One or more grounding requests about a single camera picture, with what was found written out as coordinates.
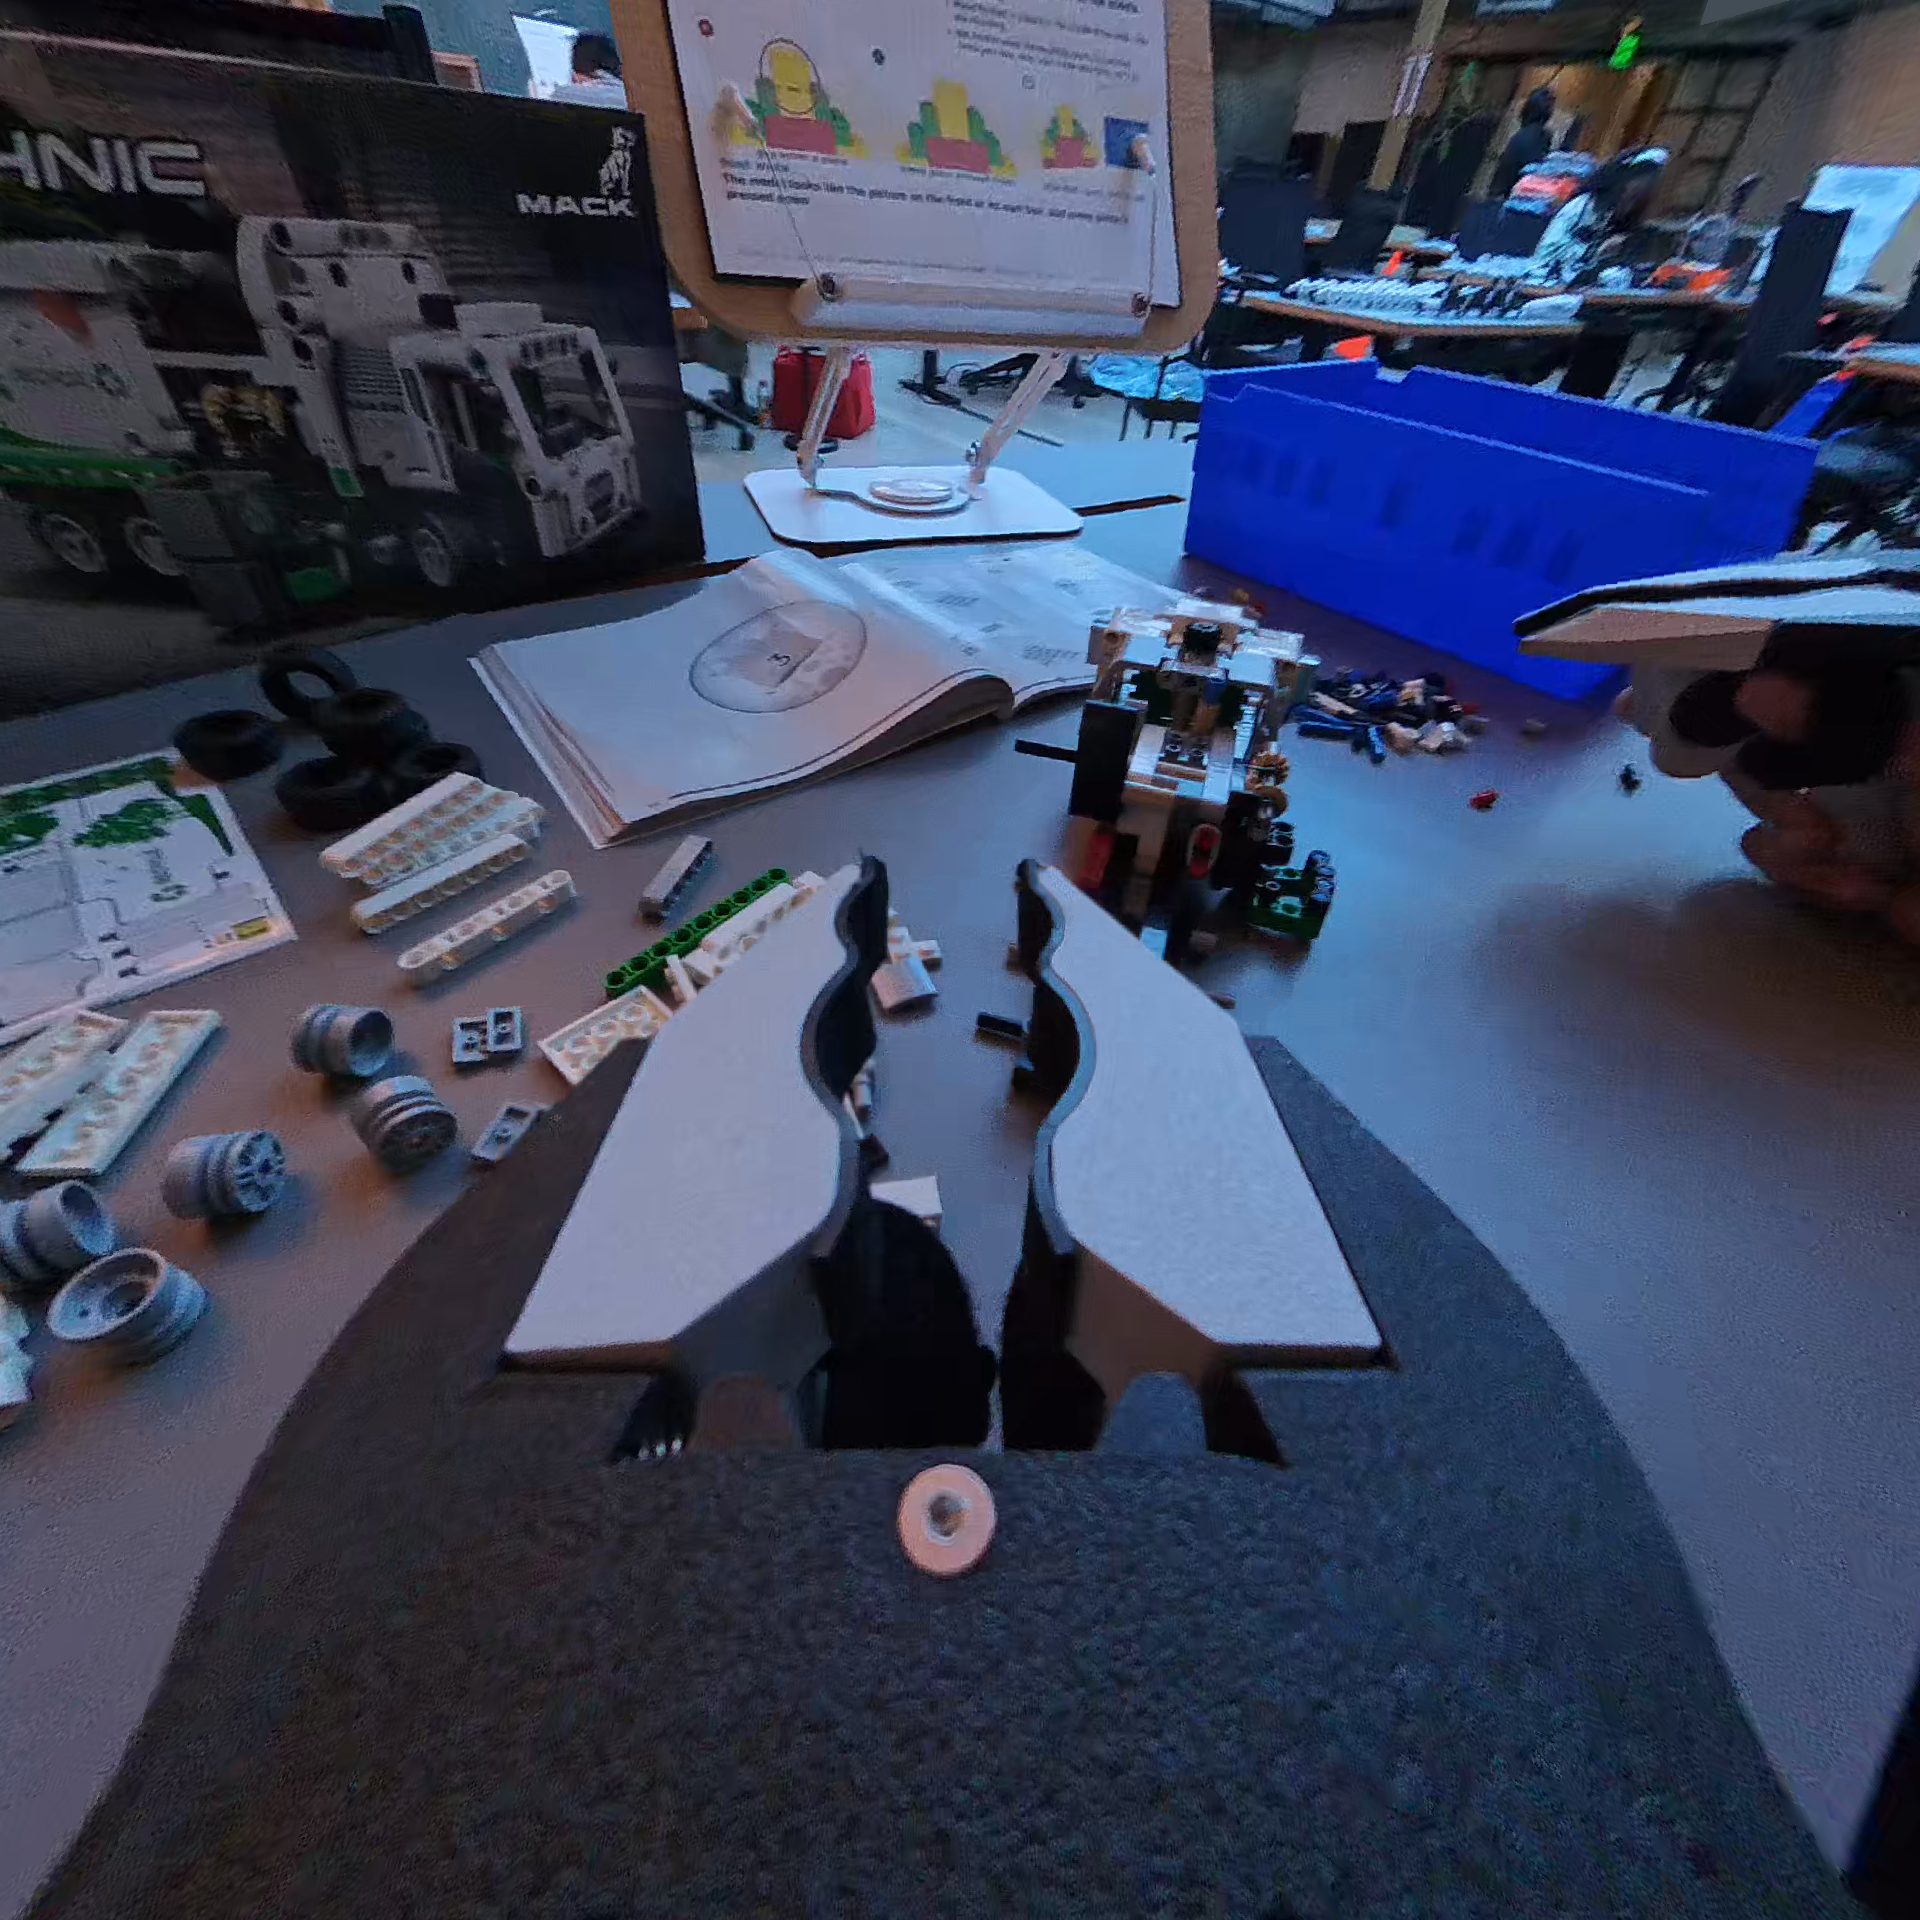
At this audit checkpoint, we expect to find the black lego set box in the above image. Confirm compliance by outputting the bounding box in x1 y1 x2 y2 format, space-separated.
0 29 710 721

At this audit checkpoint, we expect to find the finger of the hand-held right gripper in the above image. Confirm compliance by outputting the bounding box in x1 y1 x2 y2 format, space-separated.
1560 548 1920 611
1515 596 1920 672

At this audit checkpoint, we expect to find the green long thin beam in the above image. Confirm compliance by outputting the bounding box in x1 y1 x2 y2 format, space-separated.
605 869 793 1003

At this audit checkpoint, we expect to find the black office chair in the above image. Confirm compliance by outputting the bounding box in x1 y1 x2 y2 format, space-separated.
1712 204 1857 428

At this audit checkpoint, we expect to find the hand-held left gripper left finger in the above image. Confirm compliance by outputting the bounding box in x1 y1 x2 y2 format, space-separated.
502 856 895 1387

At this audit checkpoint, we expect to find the blue storage bin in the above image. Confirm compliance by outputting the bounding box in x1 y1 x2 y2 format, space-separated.
1183 355 1824 705

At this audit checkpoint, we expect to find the person's right hand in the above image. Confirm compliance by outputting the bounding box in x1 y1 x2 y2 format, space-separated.
1741 777 1920 954

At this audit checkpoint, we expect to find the red bag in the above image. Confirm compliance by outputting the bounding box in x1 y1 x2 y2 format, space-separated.
772 348 880 445

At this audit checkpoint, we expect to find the pile of small lego pins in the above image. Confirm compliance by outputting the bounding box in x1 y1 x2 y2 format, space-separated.
1294 667 1489 765

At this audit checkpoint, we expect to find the pile of black rubber tyres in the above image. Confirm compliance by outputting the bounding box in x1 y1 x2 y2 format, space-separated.
173 648 487 832

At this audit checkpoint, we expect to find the group of white technic beams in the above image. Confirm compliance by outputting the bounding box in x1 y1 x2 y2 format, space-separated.
316 771 577 991

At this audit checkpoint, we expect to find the white small lego plate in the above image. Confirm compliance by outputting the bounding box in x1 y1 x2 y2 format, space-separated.
535 987 673 1085

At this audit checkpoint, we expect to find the group of grey wheel hubs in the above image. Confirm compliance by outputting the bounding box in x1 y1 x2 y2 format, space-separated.
0 1003 465 1371

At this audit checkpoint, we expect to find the open instruction booklet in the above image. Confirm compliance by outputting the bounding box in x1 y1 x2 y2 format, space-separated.
474 543 1188 848

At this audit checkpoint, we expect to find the document holder stand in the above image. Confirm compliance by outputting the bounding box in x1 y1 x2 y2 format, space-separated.
606 0 1222 548

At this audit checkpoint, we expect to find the partly built lego truck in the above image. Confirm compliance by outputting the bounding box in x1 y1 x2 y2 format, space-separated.
1015 593 1322 964

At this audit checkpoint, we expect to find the background work table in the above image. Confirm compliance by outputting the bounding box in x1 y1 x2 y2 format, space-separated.
1240 267 1593 395

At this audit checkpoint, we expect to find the printed paper sheet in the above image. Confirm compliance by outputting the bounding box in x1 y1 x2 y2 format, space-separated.
666 0 1178 289

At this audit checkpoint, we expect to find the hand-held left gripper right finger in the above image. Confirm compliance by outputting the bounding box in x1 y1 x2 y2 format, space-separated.
1015 860 1385 1395

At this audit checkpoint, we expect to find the sticker sheet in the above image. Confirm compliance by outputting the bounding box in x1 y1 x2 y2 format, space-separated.
0 753 299 1046

